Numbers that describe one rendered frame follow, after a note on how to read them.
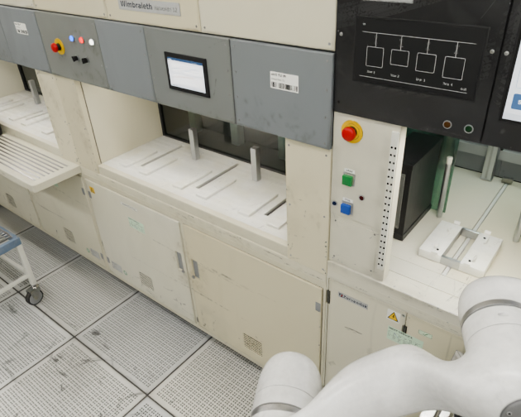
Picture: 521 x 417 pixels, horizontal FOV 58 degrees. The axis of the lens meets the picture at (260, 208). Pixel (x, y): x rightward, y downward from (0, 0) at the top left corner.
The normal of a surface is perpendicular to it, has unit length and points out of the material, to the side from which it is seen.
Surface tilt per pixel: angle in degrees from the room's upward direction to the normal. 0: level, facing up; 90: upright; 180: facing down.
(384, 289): 90
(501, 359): 29
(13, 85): 90
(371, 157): 90
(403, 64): 90
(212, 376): 0
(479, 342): 51
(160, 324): 0
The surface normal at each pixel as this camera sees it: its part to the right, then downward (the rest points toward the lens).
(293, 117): -0.62, 0.44
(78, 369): -0.04, -0.84
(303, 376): 0.38, -0.74
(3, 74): 0.78, 0.30
